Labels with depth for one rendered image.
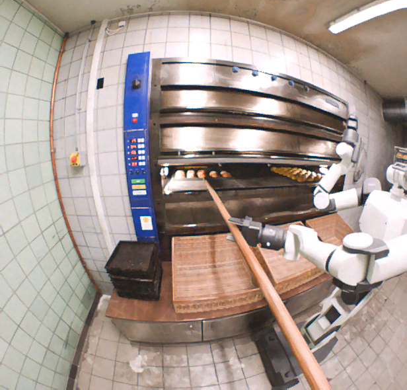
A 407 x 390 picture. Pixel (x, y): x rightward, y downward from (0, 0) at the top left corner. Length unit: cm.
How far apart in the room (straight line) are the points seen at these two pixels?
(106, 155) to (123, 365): 165
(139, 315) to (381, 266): 109
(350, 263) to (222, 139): 92
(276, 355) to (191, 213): 129
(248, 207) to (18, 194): 161
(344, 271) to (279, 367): 110
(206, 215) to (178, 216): 20
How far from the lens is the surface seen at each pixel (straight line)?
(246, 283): 120
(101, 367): 171
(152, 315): 107
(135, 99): 105
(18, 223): 120
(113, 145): 109
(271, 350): 143
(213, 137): 102
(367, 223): 70
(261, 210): 126
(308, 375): 36
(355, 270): 42
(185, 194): 105
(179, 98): 104
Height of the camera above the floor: 151
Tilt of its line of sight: 16 degrees down
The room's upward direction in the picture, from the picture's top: straight up
